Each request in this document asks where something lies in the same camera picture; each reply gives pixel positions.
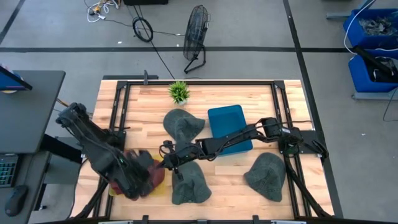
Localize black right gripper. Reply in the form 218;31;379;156
157;142;204;182

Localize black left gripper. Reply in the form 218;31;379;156
118;149;155;200

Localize grey bucket hat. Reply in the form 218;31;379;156
171;160;213;206
243;152;287;203
163;108;206;150

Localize blue plastic tray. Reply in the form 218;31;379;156
207;104;254;157

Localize yellow plastic tray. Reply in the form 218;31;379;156
108;155;168;198

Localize small green potted plant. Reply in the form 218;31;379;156
168;80;190;106

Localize black desk support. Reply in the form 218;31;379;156
40;133;85;164

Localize low black side desk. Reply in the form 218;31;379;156
0;151;52;224

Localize black computer mouse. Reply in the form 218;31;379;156
4;184;30;218

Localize black keyboard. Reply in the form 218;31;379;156
0;154;19;188

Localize black floor fan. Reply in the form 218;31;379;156
183;4;211;75

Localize blue-screen monitor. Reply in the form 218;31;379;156
0;64;34;91

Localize black box on floor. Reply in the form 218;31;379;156
123;0;169;6

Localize blue storage bin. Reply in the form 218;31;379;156
348;49;398;93
343;8;398;50

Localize blue storage bins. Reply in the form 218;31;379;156
343;0;398;55

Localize grey parts heap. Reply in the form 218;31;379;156
359;17;398;37

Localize black aluminium table frame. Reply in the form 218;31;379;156
73;79;335;219

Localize long black floor cable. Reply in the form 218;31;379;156
126;4;187;80

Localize coiled black cable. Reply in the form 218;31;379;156
132;16;154;44

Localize white cable bundle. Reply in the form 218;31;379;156
83;0;121;24

